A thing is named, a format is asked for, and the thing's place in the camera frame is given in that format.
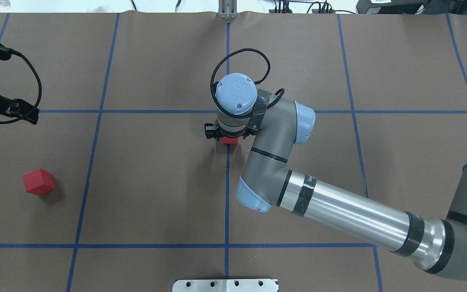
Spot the aluminium frame post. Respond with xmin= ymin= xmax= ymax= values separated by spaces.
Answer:
xmin=217 ymin=0 xmax=238 ymax=19

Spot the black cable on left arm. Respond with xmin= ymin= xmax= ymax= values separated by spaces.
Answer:
xmin=0 ymin=45 xmax=43 ymax=125

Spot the brown paper table mat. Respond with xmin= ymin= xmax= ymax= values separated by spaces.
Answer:
xmin=0 ymin=11 xmax=467 ymax=292

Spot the red cube block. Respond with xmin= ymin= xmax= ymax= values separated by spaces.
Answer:
xmin=22 ymin=168 xmax=55 ymax=196
xmin=220 ymin=137 xmax=239 ymax=145

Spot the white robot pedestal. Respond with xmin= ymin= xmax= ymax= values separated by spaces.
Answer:
xmin=172 ymin=279 xmax=280 ymax=292

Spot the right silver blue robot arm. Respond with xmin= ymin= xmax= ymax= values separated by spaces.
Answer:
xmin=204 ymin=73 xmax=467 ymax=281

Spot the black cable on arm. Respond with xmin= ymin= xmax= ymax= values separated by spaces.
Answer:
xmin=210 ymin=48 xmax=286 ymax=120
xmin=0 ymin=45 xmax=43 ymax=125

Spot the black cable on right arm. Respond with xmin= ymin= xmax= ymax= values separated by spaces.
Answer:
xmin=210 ymin=48 xmax=286 ymax=120

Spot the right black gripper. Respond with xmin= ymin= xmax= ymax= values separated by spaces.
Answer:
xmin=204 ymin=120 xmax=257 ymax=141

